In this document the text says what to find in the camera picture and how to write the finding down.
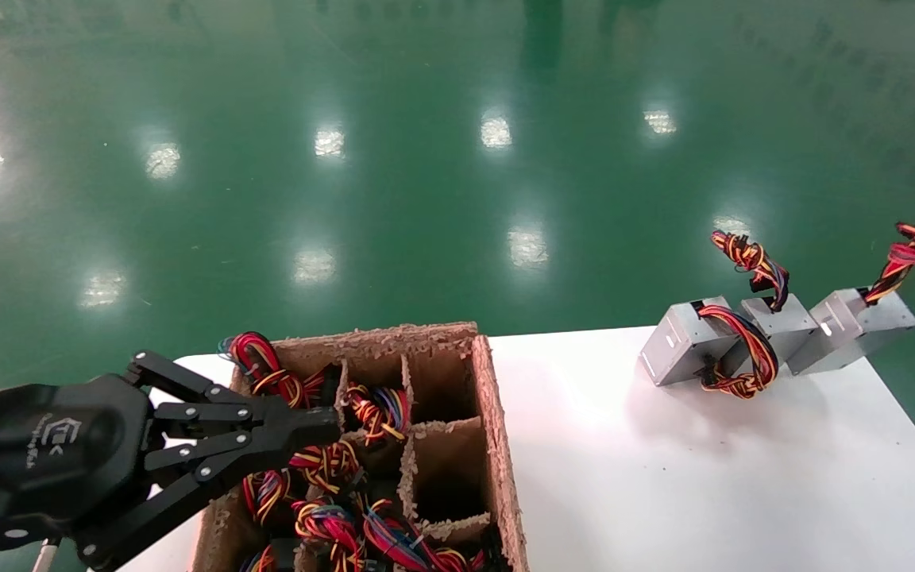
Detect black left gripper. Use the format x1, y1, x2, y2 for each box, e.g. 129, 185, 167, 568
0, 351, 342, 571

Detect silver power supply coloured wires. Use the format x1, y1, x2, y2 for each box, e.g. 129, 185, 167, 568
344, 383, 412, 446
362, 499, 478, 572
241, 469, 293, 527
787, 221, 915, 377
219, 331, 327, 408
292, 499, 365, 572
239, 544, 277, 572
289, 441, 363, 493
639, 296, 781, 400
712, 230, 820, 374

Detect brown cardboard divider box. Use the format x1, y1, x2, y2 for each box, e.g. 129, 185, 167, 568
191, 322, 530, 572

